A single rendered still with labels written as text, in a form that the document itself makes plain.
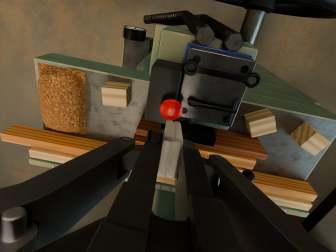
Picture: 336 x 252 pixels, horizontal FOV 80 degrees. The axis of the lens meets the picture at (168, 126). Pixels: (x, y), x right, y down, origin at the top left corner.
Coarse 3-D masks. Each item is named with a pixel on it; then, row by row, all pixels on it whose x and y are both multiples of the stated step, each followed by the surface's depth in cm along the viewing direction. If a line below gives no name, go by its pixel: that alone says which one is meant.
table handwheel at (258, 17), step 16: (224, 0) 48; (240, 0) 48; (256, 0) 36; (272, 0) 35; (288, 0) 35; (304, 0) 26; (320, 0) 26; (256, 16) 38; (304, 16) 43; (320, 16) 39; (240, 32) 40; (256, 32) 39
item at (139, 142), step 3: (135, 132) 40; (135, 135) 39; (138, 135) 39; (141, 135) 40; (135, 138) 38; (138, 138) 39; (141, 138) 39; (144, 138) 39; (135, 141) 38; (138, 141) 38; (141, 141) 38; (144, 141) 38; (138, 144) 38
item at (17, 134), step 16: (16, 128) 43; (32, 128) 44; (32, 144) 42; (48, 144) 41; (64, 144) 41; (80, 144) 42; (96, 144) 43; (256, 176) 44; (272, 176) 45; (272, 192) 43; (288, 192) 42; (304, 192) 42
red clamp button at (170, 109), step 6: (162, 102) 26; (168, 102) 26; (174, 102) 26; (162, 108) 26; (168, 108) 26; (174, 108) 26; (180, 108) 26; (162, 114) 27; (168, 114) 27; (174, 114) 27; (180, 114) 27
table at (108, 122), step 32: (160, 32) 36; (64, 64) 37; (96, 64) 40; (96, 96) 40; (256, 96) 42; (96, 128) 43; (128, 128) 43; (288, 128) 40; (320, 128) 39; (256, 160) 44; (288, 160) 43
